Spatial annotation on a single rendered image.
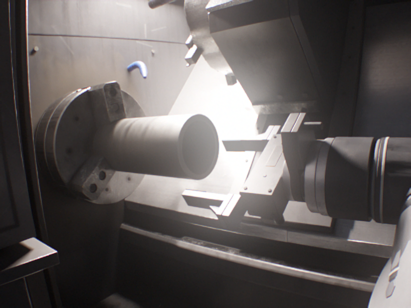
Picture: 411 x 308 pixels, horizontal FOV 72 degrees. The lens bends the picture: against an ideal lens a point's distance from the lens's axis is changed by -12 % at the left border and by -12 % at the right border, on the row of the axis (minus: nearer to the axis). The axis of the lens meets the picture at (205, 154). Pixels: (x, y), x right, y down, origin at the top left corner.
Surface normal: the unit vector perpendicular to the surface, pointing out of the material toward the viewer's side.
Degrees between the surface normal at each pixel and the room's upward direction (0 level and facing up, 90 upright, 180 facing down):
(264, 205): 119
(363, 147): 32
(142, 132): 54
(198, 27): 105
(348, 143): 20
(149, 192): 45
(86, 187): 90
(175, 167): 113
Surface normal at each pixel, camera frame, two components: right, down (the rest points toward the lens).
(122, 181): 0.79, 0.03
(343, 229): -0.50, -0.55
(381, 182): -0.61, -0.04
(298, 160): -0.48, 0.64
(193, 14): -0.56, 0.44
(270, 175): -0.37, -0.77
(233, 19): -0.61, 0.18
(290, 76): -0.38, 0.80
